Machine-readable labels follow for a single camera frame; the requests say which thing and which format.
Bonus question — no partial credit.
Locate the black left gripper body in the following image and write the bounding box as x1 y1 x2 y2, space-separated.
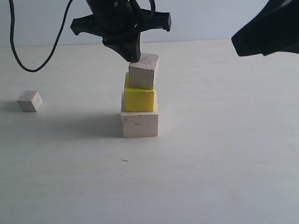
71 0 171 46

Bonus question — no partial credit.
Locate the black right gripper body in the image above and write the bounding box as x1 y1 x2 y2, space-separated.
249 0 299 43

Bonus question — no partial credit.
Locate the medium brown wooden cube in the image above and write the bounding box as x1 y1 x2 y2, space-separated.
128 53 159 90

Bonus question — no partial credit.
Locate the yellow cube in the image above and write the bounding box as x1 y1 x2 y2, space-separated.
124 72 155 112

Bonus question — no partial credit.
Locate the small pale wooden cube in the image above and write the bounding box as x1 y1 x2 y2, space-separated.
16 90 43 112

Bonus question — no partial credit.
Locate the large pale wooden cube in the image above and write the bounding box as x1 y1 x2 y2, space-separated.
120 92 159 138

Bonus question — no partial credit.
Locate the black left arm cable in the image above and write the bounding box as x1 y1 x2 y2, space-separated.
8 0 74 72

